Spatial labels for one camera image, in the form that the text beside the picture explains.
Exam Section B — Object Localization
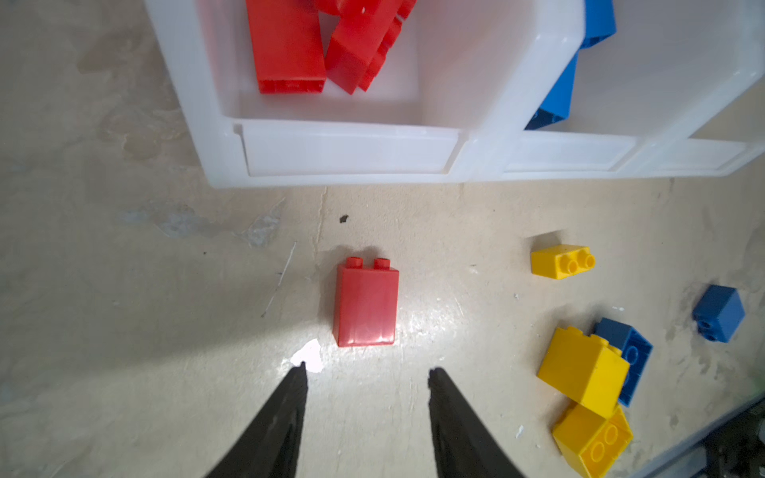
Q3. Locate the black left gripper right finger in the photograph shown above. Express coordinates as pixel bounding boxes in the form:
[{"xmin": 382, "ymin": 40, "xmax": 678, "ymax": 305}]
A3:
[{"xmin": 428, "ymin": 368, "xmax": 522, "ymax": 477}]

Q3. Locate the blue lego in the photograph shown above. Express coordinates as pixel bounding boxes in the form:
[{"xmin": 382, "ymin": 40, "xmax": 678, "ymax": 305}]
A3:
[{"xmin": 580, "ymin": 0, "xmax": 617, "ymax": 49}]

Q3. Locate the long red lego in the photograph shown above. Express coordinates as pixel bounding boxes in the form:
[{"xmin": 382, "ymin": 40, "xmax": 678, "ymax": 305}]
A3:
[{"xmin": 316, "ymin": 0, "xmax": 416, "ymax": 95}]

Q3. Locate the long red lego brick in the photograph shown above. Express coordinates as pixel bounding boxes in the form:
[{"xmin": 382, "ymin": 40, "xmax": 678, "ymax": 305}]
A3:
[{"xmin": 246, "ymin": 0, "xmax": 327, "ymax": 95}]

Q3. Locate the yellow flat lego plate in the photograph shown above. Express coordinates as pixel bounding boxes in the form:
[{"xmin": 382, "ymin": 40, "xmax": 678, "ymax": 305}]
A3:
[{"xmin": 553, "ymin": 404, "xmax": 634, "ymax": 478}]

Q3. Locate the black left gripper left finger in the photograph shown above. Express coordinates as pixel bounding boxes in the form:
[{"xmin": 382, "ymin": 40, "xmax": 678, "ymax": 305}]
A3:
[{"xmin": 207, "ymin": 364, "xmax": 308, "ymax": 477}]

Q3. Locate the blue lego brick bottom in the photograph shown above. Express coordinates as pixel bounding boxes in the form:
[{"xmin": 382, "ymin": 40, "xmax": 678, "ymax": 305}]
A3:
[{"xmin": 595, "ymin": 318, "xmax": 653, "ymax": 407}]

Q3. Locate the blue lego brick far right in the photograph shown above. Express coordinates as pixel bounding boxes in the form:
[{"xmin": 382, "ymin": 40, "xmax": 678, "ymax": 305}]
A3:
[{"xmin": 692, "ymin": 285, "xmax": 746, "ymax": 344}]

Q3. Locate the yellow lego brick bottom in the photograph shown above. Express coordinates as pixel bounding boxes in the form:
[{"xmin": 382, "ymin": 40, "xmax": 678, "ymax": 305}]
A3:
[{"xmin": 537, "ymin": 327, "xmax": 630, "ymax": 418}]

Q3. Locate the blue lego brick open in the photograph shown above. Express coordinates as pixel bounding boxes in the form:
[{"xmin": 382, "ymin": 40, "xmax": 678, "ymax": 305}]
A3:
[{"xmin": 525, "ymin": 53, "xmax": 579, "ymax": 131}]

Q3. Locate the blue lego brick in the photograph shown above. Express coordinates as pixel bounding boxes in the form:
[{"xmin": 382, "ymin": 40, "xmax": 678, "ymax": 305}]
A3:
[
  {"xmin": 525, "ymin": 53, "xmax": 579, "ymax": 131},
  {"xmin": 692, "ymin": 285, "xmax": 746, "ymax": 344},
  {"xmin": 595, "ymin": 318, "xmax": 653, "ymax": 407}
]

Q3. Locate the white right plastic bin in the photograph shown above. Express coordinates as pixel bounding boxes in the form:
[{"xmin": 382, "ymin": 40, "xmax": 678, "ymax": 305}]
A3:
[{"xmin": 647, "ymin": 80, "xmax": 764, "ymax": 177}]

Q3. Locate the small yellow lego piece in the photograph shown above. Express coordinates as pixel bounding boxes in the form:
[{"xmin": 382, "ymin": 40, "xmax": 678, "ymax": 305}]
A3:
[{"xmin": 531, "ymin": 245, "xmax": 597, "ymax": 280}]

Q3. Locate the white middle plastic bin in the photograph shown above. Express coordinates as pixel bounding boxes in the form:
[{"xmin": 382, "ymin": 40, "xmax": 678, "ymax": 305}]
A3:
[{"xmin": 476, "ymin": 1, "xmax": 764, "ymax": 181}]

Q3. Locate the white left plastic bin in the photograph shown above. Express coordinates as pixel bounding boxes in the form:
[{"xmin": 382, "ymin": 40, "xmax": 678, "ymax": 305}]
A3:
[{"xmin": 145, "ymin": 1, "xmax": 586, "ymax": 188}]

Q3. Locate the white plastic bin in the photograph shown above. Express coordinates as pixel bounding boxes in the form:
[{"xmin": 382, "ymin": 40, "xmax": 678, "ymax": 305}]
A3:
[
  {"xmin": 145, "ymin": 1, "xmax": 586, "ymax": 188},
  {"xmin": 647, "ymin": 80, "xmax": 764, "ymax": 177},
  {"xmin": 476, "ymin": 1, "xmax": 764, "ymax": 181}
]

